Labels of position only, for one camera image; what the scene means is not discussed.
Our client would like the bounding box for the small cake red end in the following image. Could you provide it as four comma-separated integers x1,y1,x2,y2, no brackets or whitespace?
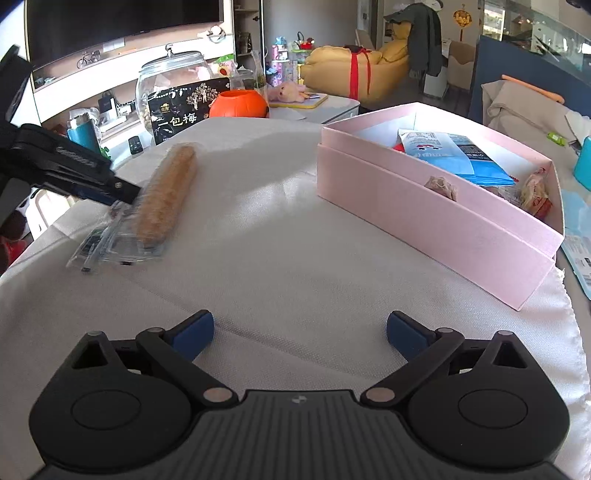
520,168,552,220

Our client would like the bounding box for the pink plush toy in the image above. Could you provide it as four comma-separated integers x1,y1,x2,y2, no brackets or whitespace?
267,81,310,103

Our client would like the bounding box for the teal water bottle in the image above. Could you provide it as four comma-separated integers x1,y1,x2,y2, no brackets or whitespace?
67,112,101,154

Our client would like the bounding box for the yellow beanbag chair red ribbon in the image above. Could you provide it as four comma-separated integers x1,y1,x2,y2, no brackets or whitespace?
301,22,412,107

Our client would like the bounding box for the dark jacket on stand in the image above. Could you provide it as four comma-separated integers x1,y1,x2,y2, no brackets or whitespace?
384,1,444,77

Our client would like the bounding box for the light blue cartoon mat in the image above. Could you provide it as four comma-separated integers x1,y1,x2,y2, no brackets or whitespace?
561,190,591,300

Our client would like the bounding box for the blue white snack bag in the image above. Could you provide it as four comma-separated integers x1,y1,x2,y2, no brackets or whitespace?
398,129,515,187

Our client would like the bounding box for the white tablecloth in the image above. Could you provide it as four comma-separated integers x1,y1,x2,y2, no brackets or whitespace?
1,119,590,479

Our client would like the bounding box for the orange pumpkin bucket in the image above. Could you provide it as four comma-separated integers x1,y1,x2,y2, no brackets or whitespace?
209,90,270,118

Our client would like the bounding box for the black television screen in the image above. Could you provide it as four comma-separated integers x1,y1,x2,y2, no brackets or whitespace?
25,0,222,68

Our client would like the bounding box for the black plum snack bag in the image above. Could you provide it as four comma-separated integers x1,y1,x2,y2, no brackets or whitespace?
148,77,230,145

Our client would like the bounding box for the long corn-shaped bread packet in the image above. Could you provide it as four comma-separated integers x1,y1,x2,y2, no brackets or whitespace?
133,144,197,249

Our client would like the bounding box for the glass jar with lid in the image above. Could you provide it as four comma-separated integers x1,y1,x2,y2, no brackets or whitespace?
135,43,213,135

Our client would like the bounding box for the clear snack packet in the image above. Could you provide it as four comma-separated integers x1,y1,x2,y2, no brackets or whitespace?
66,202,166,273

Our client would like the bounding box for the pink cardboard box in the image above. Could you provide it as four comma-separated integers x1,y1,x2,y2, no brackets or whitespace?
317,103,565,310

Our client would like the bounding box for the teal toy box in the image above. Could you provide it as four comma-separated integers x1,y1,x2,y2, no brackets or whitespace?
573,136,591,190

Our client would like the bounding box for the beige covered sofa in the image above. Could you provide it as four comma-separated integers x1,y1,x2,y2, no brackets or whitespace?
481,80,590,145

